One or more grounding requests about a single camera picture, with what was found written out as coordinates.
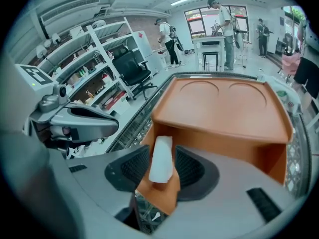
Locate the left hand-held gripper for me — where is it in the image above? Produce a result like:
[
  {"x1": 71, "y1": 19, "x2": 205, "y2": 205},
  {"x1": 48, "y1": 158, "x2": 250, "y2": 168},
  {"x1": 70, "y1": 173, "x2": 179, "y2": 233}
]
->
[{"x1": 14, "y1": 63, "x2": 120, "y2": 144}]

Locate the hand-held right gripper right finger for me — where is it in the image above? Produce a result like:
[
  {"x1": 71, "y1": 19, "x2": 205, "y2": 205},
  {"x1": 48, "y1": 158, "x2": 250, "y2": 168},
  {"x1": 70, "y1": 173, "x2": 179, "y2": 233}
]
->
[{"x1": 175, "y1": 145, "x2": 221, "y2": 202}]

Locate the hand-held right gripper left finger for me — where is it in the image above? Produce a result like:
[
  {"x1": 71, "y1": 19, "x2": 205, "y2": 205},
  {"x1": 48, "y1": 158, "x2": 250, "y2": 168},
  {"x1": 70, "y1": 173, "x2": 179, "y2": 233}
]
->
[{"x1": 104, "y1": 145, "x2": 151, "y2": 192}]

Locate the small white item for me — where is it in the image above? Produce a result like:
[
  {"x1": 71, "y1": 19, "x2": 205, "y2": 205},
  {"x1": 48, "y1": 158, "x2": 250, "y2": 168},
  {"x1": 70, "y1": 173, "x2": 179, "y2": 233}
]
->
[{"x1": 149, "y1": 135, "x2": 174, "y2": 184}]

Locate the orange box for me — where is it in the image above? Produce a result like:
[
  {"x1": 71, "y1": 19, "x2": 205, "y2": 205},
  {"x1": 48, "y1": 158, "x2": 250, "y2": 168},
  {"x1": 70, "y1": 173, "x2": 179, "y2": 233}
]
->
[{"x1": 136, "y1": 76, "x2": 295, "y2": 216}]

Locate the white cardboard box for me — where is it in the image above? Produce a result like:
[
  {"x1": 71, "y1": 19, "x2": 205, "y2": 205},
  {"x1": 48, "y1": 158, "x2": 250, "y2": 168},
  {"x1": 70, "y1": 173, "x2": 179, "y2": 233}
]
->
[{"x1": 101, "y1": 91, "x2": 132, "y2": 116}]

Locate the black office chair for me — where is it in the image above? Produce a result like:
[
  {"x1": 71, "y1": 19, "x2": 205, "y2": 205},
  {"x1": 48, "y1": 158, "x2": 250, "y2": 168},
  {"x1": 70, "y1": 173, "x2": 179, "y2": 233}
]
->
[{"x1": 112, "y1": 46, "x2": 158, "y2": 101}]

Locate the white metal shelf rack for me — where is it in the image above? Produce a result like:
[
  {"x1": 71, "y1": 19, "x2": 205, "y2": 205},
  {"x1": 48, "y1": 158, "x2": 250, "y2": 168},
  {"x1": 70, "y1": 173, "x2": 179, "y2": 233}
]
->
[{"x1": 36, "y1": 17, "x2": 151, "y2": 116}]

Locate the white cabinet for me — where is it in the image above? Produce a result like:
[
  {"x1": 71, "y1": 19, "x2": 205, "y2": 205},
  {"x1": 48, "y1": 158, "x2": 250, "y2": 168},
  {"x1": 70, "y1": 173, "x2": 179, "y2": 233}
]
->
[{"x1": 132, "y1": 30, "x2": 160, "y2": 77}]

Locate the white plastic bag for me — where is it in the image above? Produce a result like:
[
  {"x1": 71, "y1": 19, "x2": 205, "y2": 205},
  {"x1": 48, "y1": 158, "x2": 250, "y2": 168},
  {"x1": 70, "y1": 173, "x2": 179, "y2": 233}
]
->
[{"x1": 258, "y1": 73, "x2": 303, "y2": 115}]

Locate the black stool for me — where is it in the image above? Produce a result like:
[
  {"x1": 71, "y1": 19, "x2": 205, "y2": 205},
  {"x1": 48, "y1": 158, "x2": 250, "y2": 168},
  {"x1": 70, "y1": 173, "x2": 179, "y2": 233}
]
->
[{"x1": 202, "y1": 50, "x2": 220, "y2": 72}]

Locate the white high table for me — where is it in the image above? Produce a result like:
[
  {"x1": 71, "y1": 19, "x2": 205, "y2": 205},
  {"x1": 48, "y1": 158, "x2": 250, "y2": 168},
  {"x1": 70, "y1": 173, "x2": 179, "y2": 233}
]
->
[{"x1": 192, "y1": 35, "x2": 226, "y2": 71}]

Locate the dark framed window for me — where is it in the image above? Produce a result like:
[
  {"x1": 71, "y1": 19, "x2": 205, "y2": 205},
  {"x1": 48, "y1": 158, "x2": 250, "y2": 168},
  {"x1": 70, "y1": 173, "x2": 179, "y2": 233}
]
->
[{"x1": 183, "y1": 5, "x2": 249, "y2": 40}]

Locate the pink chair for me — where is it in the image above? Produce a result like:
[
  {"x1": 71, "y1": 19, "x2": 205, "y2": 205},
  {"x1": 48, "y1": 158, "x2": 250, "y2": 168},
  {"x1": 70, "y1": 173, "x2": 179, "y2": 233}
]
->
[{"x1": 281, "y1": 54, "x2": 300, "y2": 76}]

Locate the ceiling light strip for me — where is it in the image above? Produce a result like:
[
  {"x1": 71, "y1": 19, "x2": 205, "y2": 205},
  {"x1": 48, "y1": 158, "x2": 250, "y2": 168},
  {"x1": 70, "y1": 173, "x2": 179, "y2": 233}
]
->
[{"x1": 170, "y1": 0, "x2": 200, "y2": 6}]

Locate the wall air conditioner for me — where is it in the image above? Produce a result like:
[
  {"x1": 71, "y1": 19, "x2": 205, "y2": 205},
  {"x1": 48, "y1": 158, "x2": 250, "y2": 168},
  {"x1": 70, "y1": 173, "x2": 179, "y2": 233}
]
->
[{"x1": 36, "y1": 0, "x2": 101, "y2": 26}]

